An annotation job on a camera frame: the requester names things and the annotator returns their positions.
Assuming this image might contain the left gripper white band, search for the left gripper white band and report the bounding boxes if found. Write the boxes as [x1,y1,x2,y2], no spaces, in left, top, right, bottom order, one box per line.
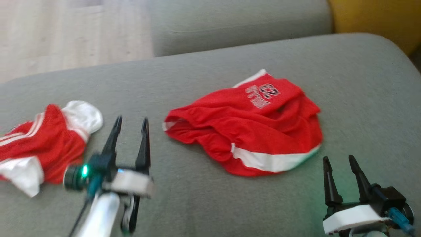
[63,116,155,235]

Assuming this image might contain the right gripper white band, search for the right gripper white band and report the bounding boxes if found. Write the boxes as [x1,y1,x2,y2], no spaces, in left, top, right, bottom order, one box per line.
[323,155,415,237]

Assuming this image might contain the red basketball jersey white sleeves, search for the red basketball jersey white sleeves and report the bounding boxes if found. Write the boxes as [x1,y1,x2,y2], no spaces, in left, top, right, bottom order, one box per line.
[0,100,104,198]

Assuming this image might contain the red basketball shorts white trim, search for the red basketball shorts white trim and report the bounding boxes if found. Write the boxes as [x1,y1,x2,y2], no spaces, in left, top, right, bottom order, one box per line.
[162,69,323,177]

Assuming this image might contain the grey sofa seat cushion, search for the grey sofa seat cushion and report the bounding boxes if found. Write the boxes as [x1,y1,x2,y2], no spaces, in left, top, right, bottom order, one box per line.
[0,32,421,237]

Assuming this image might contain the grey sofa back cushion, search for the grey sofa back cushion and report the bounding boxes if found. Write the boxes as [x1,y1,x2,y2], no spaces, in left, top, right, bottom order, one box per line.
[150,0,333,57]

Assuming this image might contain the yellow cushion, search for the yellow cushion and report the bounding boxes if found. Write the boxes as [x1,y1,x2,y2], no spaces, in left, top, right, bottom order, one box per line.
[328,0,421,57]

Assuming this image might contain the black cable teal plug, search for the black cable teal plug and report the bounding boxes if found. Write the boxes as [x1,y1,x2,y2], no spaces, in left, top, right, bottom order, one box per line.
[68,174,103,237]
[388,207,415,236]

